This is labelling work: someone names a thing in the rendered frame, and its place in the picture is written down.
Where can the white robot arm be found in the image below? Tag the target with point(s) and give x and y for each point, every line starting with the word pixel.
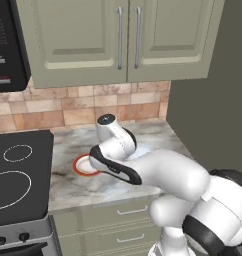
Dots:
pixel 179 180

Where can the pale blue bowl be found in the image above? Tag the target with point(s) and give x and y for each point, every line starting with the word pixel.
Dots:
pixel 143 151

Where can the small red-rimmed white plate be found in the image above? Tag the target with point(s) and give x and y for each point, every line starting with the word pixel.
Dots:
pixel 82 165

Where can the green cupboard door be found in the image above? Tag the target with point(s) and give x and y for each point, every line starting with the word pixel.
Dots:
pixel 173 36
pixel 73 40

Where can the black microwave oven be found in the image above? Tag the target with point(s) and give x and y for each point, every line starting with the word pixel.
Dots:
pixel 8 43

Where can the green drawer front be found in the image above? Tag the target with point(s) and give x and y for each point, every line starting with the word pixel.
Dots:
pixel 119 240
pixel 103 215

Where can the black hob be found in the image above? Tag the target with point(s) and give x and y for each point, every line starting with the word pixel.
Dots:
pixel 16 176

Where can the silver oven control panel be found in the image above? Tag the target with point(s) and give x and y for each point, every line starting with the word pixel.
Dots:
pixel 23 233

